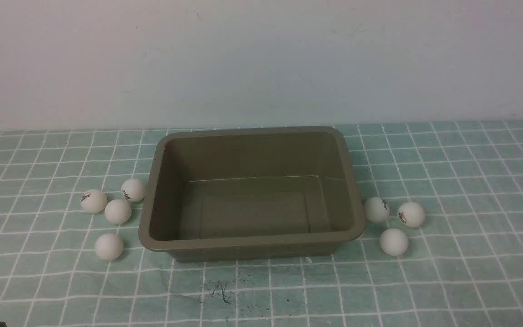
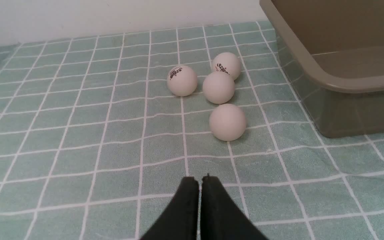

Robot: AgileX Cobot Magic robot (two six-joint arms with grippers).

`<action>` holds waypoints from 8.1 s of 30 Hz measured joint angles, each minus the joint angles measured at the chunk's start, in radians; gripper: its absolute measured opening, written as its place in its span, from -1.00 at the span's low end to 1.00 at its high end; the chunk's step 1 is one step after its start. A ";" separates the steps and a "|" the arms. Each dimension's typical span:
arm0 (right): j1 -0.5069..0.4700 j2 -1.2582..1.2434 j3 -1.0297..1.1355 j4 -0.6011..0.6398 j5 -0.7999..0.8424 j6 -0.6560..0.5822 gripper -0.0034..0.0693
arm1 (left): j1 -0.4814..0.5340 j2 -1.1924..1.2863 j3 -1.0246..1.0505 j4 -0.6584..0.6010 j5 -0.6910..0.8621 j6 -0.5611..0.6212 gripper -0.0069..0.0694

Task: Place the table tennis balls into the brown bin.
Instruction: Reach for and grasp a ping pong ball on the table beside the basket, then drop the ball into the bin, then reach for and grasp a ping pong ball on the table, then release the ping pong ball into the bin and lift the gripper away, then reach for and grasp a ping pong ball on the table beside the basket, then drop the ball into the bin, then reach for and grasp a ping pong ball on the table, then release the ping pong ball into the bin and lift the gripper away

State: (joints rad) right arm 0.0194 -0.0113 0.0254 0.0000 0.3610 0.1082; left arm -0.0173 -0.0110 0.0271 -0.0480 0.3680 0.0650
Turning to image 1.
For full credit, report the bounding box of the white ping-pong ball with logo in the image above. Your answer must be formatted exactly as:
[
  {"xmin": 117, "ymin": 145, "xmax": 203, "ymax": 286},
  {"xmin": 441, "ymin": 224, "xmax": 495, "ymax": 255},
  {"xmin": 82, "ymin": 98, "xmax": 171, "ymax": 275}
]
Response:
[
  {"xmin": 398, "ymin": 202, "xmax": 425, "ymax": 228},
  {"xmin": 120, "ymin": 178, "xmax": 147, "ymax": 203},
  {"xmin": 79, "ymin": 189, "xmax": 108, "ymax": 214},
  {"xmin": 364, "ymin": 197, "xmax": 390, "ymax": 223}
]

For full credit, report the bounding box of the plain white ping-pong ball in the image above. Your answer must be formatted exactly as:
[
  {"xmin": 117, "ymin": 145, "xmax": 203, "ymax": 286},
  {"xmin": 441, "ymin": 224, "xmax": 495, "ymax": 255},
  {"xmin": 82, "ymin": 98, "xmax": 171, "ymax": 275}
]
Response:
[
  {"xmin": 94, "ymin": 233, "xmax": 124, "ymax": 261},
  {"xmin": 104, "ymin": 199, "xmax": 132, "ymax": 225},
  {"xmin": 380, "ymin": 228, "xmax": 410, "ymax": 257}
]

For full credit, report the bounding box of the olive plastic bin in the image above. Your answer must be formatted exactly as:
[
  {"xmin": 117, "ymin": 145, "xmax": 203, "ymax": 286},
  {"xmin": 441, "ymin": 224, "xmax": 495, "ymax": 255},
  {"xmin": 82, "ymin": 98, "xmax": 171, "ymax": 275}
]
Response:
[{"xmin": 138, "ymin": 126, "xmax": 367, "ymax": 262}]

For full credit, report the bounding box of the green checkered table cloth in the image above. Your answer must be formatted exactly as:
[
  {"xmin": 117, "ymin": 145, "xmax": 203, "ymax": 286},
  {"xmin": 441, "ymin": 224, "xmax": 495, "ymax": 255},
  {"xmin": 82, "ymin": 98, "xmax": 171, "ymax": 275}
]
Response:
[{"xmin": 0, "ymin": 120, "xmax": 523, "ymax": 327}]

